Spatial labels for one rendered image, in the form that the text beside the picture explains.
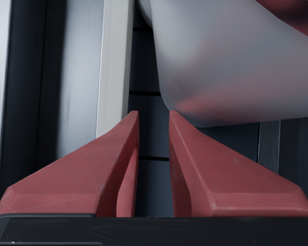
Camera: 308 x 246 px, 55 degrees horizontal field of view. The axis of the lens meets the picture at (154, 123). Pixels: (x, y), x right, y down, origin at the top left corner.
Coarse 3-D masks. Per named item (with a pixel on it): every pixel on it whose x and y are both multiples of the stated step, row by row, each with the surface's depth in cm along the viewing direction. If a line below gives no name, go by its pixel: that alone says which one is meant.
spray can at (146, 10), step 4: (140, 0) 15; (144, 0) 14; (148, 0) 14; (140, 4) 16; (144, 4) 15; (148, 4) 14; (140, 8) 16; (144, 8) 15; (148, 8) 14; (140, 12) 17; (144, 12) 16; (148, 12) 15; (144, 16) 16; (148, 16) 16; (144, 20) 17; (148, 20) 16; (148, 24) 17; (152, 24) 16; (152, 28) 17
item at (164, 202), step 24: (144, 24) 18; (144, 48) 18; (144, 72) 18; (144, 96) 18; (144, 120) 18; (168, 120) 18; (144, 144) 18; (168, 144) 17; (240, 144) 17; (144, 168) 17; (168, 168) 17; (144, 192) 17; (168, 192) 17; (144, 216) 17; (168, 216) 17
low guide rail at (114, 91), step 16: (112, 0) 14; (128, 0) 14; (112, 16) 14; (128, 16) 14; (112, 32) 14; (128, 32) 14; (112, 48) 14; (128, 48) 15; (112, 64) 14; (128, 64) 15; (112, 80) 14; (128, 80) 16; (112, 96) 14; (128, 96) 16; (112, 112) 14
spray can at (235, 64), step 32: (160, 0) 4; (192, 0) 3; (224, 0) 2; (256, 0) 2; (288, 0) 2; (160, 32) 5; (192, 32) 3; (224, 32) 3; (256, 32) 2; (288, 32) 2; (160, 64) 8; (192, 64) 4; (224, 64) 3; (256, 64) 3; (288, 64) 2; (192, 96) 7; (224, 96) 5; (256, 96) 4; (288, 96) 3
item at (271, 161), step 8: (104, 0) 18; (104, 8) 18; (96, 120) 18; (280, 120) 18; (96, 128) 18; (264, 128) 17; (272, 128) 17; (96, 136) 18; (264, 136) 17; (272, 136) 17; (264, 144) 17; (272, 144) 17; (264, 152) 17; (272, 152) 17; (264, 160) 17; (272, 160) 17; (272, 168) 17
